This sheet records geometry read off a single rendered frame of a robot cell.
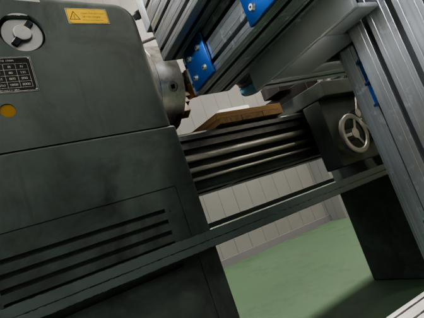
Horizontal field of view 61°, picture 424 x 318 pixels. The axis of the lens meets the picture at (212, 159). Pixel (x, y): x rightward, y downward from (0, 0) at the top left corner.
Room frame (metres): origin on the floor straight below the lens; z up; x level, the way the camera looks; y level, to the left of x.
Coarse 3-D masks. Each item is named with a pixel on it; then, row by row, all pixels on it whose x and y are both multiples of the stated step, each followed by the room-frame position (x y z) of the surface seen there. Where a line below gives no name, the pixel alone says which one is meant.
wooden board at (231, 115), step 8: (272, 104) 1.31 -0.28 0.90; (224, 112) 1.19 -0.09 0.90; (232, 112) 1.20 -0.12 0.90; (240, 112) 1.22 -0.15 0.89; (248, 112) 1.24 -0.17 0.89; (256, 112) 1.26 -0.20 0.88; (264, 112) 1.29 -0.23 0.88; (272, 112) 1.31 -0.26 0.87; (280, 112) 1.33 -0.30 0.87; (208, 120) 1.21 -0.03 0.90; (216, 120) 1.18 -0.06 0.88; (224, 120) 1.18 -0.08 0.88; (232, 120) 1.20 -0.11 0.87; (240, 120) 1.22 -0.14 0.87; (248, 120) 1.26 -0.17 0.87; (256, 120) 1.31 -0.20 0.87; (200, 128) 1.27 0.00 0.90; (208, 128) 1.23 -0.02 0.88
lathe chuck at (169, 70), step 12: (144, 48) 1.14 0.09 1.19; (156, 48) 1.16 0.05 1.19; (156, 60) 1.11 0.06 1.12; (168, 72) 1.12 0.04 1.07; (180, 72) 1.15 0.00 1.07; (168, 84) 1.12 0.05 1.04; (180, 84) 1.15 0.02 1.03; (168, 96) 1.13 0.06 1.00; (180, 96) 1.16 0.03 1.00; (168, 108) 1.15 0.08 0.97; (180, 108) 1.18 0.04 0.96; (168, 120) 1.19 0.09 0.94
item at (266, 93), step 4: (272, 88) 1.45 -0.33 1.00; (276, 88) 1.43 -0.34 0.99; (280, 88) 1.43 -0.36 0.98; (284, 88) 1.44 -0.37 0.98; (288, 88) 1.45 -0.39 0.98; (264, 92) 1.49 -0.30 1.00; (268, 92) 1.47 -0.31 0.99; (272, 92) 1.45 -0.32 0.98; (276, 92) 1.44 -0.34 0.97; (280, 92) 1.45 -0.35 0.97; (264, 96) 1.49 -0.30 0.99; (268, 96) 1.48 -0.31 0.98; (272, 96) 1.46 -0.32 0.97; (276, 96) 1.49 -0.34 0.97; (264, 100) 1.50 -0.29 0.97; (268, 100) 1.51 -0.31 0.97
